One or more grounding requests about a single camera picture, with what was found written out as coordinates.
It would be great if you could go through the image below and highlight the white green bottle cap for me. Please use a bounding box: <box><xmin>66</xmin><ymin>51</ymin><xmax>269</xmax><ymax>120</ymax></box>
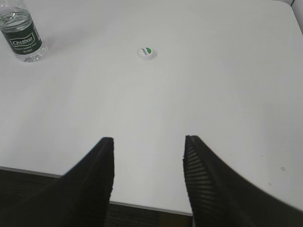
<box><xmin>137</xmin><ymin>47</ymin><xmax>156</xmax><ymax>61</ymax></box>

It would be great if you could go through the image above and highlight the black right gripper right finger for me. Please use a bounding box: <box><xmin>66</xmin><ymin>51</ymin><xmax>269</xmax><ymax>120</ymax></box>
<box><xmin>183</xmin><ymin>135</ymin><xmax>303</xmax><ymax>227</ymax></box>

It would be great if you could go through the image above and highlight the clear Cestbon water bottle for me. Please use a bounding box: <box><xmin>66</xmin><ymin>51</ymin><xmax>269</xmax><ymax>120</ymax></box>
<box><xmin>0</xmin><ymin>0</ymin><xmax>47</xmax><ymax>62</ymax></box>

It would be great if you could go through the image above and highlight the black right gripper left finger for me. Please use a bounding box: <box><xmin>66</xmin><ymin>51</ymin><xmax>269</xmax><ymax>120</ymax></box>
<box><xmin>0</xmin><ymin>137</ymin><xmax>115</xmax><ymax>227</ymax></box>

